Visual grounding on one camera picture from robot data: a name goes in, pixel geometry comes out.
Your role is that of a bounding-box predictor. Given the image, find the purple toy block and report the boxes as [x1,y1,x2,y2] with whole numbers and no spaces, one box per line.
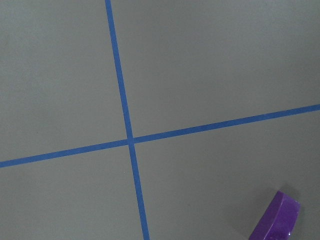
[249,191,301,240]

